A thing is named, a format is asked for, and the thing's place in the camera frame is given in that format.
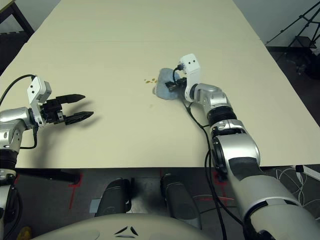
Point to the black tripod stand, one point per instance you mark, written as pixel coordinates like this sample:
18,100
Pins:
290,25

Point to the robot right leg dark grey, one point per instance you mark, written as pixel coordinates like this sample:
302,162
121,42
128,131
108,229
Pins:
180,200

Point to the blue grey cleaning rag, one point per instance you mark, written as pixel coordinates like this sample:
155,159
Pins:
162,92

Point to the robot leg dark grey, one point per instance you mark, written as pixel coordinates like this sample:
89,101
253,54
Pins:
113,197
180,200

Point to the white bar on floor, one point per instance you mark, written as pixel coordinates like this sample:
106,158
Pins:
310,172

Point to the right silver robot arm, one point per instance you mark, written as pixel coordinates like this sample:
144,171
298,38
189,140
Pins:
240,150

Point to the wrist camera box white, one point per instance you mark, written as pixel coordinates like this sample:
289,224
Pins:
191,63
35,90

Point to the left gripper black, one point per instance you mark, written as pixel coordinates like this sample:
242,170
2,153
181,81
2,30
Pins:
52,112

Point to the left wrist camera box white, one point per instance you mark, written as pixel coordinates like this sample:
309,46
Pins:
35,90

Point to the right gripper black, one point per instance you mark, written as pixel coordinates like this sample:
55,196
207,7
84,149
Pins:
180,85

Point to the grey robot torso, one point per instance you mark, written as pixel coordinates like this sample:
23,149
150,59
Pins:
112,230

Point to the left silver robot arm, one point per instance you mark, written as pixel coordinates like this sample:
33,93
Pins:
12,117

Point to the black foam floor mat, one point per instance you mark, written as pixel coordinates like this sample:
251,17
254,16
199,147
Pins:
12,45
287,57

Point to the robot left leg dark grey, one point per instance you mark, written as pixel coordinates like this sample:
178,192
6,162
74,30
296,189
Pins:
113,197

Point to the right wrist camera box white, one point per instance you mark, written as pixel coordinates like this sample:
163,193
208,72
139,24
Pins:
191,63

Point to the black table base foot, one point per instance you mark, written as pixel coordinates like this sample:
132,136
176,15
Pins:
50,176

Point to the brown droplet cluster spill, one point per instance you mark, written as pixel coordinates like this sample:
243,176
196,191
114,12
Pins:
148,81

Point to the side table with black frame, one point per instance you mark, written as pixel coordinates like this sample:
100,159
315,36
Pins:
22,18

